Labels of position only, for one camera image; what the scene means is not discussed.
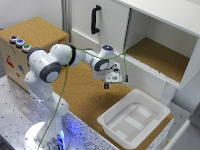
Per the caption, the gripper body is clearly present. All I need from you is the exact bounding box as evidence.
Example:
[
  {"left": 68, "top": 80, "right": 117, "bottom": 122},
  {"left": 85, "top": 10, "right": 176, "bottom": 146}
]
[{"left": 92, "top": 61, "right": 129, "bottom": 84}]

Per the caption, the white plastic box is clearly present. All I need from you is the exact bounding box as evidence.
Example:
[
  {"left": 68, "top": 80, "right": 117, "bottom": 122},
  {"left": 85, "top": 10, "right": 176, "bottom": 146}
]
[{"left": 96, "top": 88, "right": 171, "bottom": 150}]

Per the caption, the white sliding door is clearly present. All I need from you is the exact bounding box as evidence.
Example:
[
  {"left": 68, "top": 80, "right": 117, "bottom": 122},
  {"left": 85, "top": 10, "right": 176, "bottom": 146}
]
[{"left": 70, "top": 0, "right": 131, "bottom": 47}]

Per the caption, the white cabinet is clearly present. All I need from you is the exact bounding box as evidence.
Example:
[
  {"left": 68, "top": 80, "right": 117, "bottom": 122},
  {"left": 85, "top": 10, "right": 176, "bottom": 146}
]
[{"left": 69, "top": 0, "right": 200, "bottom": 107}]

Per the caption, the green button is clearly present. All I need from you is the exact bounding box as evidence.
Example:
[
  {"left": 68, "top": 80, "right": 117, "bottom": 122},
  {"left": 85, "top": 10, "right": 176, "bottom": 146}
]
[{"left": 21, "top": 43, "right": 33, "bottom": 53}]

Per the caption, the blue button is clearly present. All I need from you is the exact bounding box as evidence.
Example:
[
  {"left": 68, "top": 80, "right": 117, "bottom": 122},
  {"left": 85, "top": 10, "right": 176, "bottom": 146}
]
[{"left": 15, "top": 38, "right": 26, "bottom": 48}]

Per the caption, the red button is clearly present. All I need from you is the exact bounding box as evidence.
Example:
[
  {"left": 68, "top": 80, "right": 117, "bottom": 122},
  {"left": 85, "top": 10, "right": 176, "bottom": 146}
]
[{"left": 9, "top": 34, "right": 19, "bottom": 44}]

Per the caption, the black door handle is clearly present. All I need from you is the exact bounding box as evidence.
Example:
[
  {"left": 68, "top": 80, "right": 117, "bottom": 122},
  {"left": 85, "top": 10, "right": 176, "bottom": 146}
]
[{"left": 90, "top": 4, "right": 102, "bottom": 35}]

